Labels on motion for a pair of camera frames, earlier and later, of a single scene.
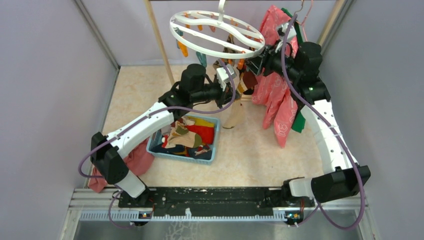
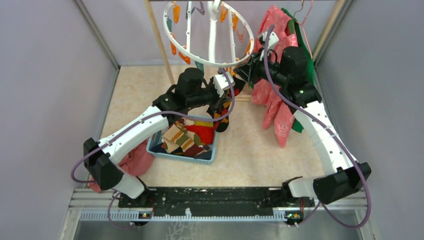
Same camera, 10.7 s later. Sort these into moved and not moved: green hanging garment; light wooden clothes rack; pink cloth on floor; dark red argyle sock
Moved: dark red argyle sock
Not moved: pink cloth on floor; green hanging garment; light wooden clothes rack
